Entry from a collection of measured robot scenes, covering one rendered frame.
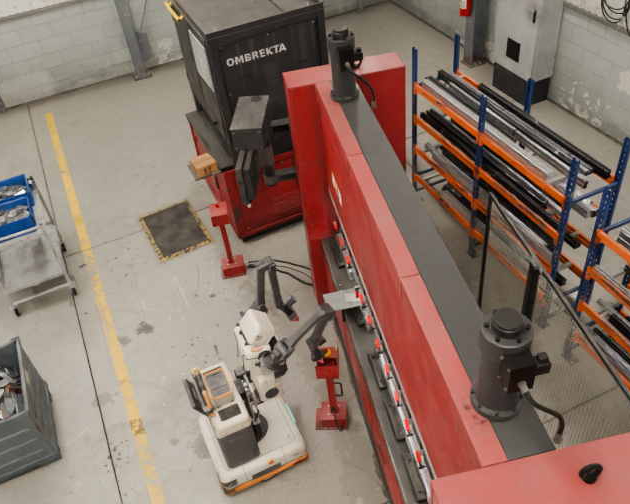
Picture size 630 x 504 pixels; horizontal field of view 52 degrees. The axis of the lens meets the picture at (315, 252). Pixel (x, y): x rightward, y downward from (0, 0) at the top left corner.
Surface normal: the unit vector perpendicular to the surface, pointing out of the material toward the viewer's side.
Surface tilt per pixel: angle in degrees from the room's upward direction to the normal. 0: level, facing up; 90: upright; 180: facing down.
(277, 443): 0
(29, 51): 90
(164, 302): 0
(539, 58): 90
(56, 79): 90
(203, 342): 0
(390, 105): 90
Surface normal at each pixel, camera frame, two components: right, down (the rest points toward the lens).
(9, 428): 0.41, 0.57
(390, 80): 0.20, 0.64
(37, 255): -0.11, -0.73
